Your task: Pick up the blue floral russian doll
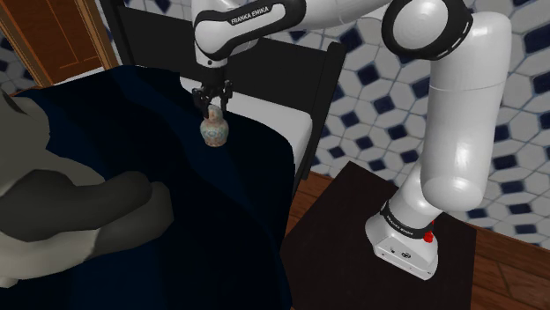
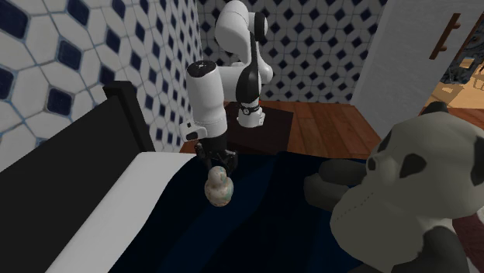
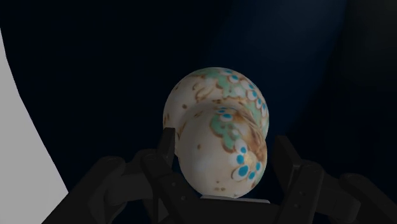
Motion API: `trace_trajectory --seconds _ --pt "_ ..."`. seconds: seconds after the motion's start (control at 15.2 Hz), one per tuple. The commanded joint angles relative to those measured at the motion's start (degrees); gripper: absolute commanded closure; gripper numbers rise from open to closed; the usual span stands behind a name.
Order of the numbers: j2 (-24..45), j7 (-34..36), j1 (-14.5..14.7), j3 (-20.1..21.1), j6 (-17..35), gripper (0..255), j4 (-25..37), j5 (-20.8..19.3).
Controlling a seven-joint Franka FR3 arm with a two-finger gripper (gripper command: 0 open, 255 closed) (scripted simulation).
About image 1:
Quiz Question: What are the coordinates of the brown wooden door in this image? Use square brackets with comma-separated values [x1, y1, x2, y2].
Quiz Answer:
[0, 0, 120, 88]

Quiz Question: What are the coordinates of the grey plush toy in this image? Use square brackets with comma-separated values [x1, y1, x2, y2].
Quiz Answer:
[0, 89, 175, 289]

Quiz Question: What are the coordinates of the bed with dark blue blanket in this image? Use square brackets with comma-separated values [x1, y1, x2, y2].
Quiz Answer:
[0, 0, 347, 310]

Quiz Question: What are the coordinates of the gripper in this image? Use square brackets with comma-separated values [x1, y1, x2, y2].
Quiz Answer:
[191, 65, 234, 120]

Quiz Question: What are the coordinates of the patterned ceramic vase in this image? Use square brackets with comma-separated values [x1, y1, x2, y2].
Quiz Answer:
[199, 105, 230, 148]

